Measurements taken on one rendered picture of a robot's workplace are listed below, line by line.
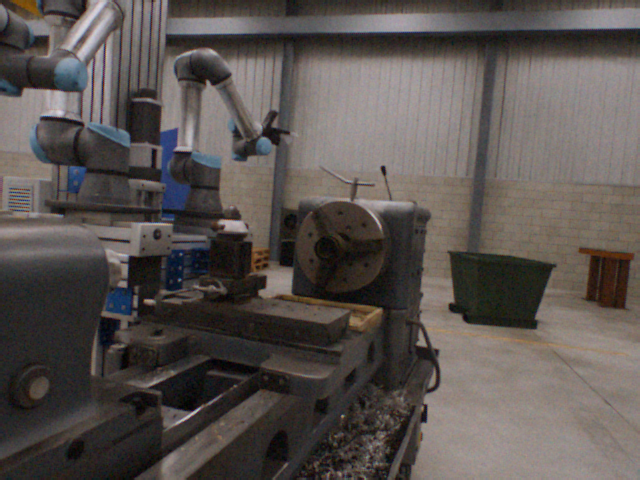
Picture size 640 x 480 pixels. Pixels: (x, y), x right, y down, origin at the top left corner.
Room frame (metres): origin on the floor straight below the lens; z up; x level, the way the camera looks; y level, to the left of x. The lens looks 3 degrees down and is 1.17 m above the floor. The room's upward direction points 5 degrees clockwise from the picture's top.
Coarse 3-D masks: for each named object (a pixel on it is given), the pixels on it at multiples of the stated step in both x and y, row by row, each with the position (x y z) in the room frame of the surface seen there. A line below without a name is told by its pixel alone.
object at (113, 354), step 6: (114, 348) 0.90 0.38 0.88; (120, 348) 0.90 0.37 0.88; (126, 348) 0.90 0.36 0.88; (108, 354) 0.90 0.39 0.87; (114, 354) 0.89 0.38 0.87; (120, 354) 0.89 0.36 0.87; (126, 354) 0.90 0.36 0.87; (108, 360) 0.90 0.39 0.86; (114, 360) 0.89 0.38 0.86; (120, 360) 0.89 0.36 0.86; (126, 360) 0.90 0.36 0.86; (108, 366) 0.90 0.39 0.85; (114, 366) 0.89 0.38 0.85; (120, 366) 0.89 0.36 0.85; (126, 366) 0.91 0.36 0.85; (108, 372) 0.90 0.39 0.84; (114, 372) 0.89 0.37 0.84
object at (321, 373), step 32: (160, 320) 0.99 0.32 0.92; (160, 352) 0.88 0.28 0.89; (192, 352) 0.95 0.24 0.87; (224, 352) 0.94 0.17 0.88; (256, 352) 0.91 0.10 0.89; (288, 352) 0.89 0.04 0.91; (320, 352) 0.87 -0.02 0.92; (352, 352) 0.93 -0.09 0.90; (288, 384) 0.78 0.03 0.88; (320, 384) 0.77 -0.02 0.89
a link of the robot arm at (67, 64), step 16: (96, 0) 1.30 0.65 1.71; (112, 0) 1.31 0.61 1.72; (96, 16) 1.25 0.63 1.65; (112, 16) 1.30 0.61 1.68; (80, 32) 1.19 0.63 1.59; (96, 32) 1.23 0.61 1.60; (64, 48) 1.13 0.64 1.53; (80, 48) 1.16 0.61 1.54; (96, 48) 1.22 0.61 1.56; (32, 64) 1.08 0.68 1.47; (48, 64) 1.09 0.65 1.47; (64, 64) 1.09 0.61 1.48; (80, 64) 1.11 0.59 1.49; (32, 80) 1.09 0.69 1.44; (48, 80) 1.09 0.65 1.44; (64, 80) 1.09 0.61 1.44; (80, 80) 1.11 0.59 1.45
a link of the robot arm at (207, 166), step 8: (192, 152) 1.83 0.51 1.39; (200, 152) 1.80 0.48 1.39; (192, 160) 1.81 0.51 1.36; (200, 160) 1.79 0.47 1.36; (208, 160) 1.80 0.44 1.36; (216, 160) 1.82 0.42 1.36; (184, 168) 1.85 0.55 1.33; (192, 168) 1.81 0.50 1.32; (200, 168) 1.79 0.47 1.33; (208, 168) 1.80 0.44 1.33; (216, 168) 1.82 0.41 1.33; (184, 176) 1.86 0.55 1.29; (192, 176) 1.81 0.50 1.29; (200, 176) 1.79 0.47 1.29; (208, 176) 1.80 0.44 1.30; (216, 176) 1.82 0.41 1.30; (192, 184) 1.80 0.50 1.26; (200, 184) 1.79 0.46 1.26; (208, 184) 1.80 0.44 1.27; (216, 184) 1.82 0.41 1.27
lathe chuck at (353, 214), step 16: (336, 208) 1.57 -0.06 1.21; (352, 208) 1.55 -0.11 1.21; (368, 208) 1.58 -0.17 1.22; (304, 224) 1.61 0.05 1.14; (336, 224) 1.57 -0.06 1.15; (352, 224) 1.55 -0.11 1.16; (368, 224) 1.53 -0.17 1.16; (384, 224) 1.59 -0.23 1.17; (304, 240) 1.61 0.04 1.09; (304, 256) 1.61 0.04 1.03; (352, 256) 1.55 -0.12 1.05; (368, 256) 1.53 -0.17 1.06; (384, 256) 1.52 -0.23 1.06; (304, 272) 1.60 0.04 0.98; (336, 272) 1.56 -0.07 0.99; (352, 272) 1.55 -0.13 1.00; (368, 272) 1.53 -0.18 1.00; (336, 288) 1.56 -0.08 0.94; (352, 288) 1.54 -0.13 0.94
